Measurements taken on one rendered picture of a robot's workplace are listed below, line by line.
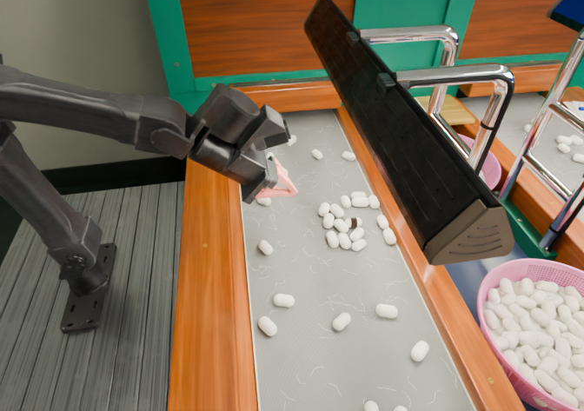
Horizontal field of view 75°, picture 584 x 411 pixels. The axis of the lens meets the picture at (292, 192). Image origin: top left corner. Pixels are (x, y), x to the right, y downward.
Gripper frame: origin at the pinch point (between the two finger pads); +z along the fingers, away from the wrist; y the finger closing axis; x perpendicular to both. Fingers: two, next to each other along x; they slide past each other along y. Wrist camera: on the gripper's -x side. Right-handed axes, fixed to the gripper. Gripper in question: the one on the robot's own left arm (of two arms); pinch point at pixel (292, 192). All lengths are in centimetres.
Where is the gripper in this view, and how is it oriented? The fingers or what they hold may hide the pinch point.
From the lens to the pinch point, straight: 69.0
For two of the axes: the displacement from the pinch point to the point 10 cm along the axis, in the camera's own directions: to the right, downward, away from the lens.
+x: -6.4, 6.4, 4.3
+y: -1.6, -6.6, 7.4
